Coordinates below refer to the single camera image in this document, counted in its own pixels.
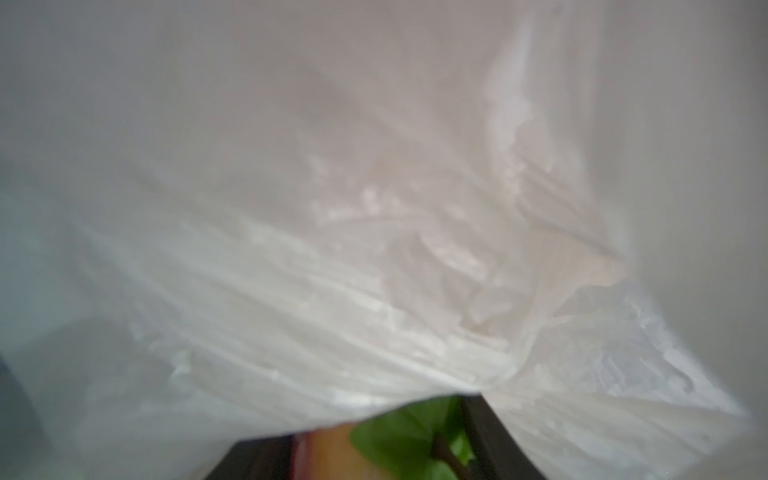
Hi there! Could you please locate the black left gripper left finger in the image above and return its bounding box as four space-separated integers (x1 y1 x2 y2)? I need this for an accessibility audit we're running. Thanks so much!
205 436 293 480

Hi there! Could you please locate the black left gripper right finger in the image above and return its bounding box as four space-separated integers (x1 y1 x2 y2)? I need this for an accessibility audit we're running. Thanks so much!
460 395 546 480

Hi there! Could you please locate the red fake strawberry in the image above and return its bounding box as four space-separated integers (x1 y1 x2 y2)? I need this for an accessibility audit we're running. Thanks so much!
290 396 480 480

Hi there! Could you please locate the white lemon print plastic bag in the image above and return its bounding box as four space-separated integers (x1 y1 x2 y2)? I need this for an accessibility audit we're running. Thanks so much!
1 1 767 479

